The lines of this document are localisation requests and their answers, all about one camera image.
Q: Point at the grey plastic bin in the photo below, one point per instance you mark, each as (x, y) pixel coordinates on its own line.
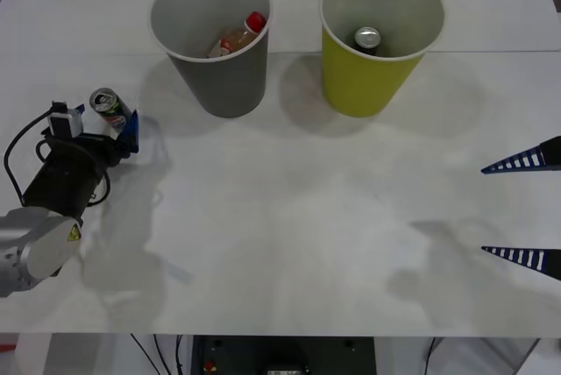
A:
(228, 86)

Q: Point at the silver and black left arm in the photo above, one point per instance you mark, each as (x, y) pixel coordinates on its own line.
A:
(48, 184)

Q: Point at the red-capped plastic bottle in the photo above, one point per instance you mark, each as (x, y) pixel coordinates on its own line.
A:
(239, 37)

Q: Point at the black robot torso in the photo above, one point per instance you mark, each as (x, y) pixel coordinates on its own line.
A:
(280, 355)

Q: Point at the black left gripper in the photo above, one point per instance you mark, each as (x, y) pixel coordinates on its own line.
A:
(103, 147)

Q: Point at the black can silver top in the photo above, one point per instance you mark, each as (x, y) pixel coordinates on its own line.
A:
(367, 38)

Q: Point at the black can with green print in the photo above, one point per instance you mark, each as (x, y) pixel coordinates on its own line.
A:
(107, 105)

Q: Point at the yellow-green plastic bin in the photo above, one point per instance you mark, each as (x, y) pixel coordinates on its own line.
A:
(364, 81)

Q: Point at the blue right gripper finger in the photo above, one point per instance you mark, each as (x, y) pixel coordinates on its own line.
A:
(548, 153)
(548, 260)

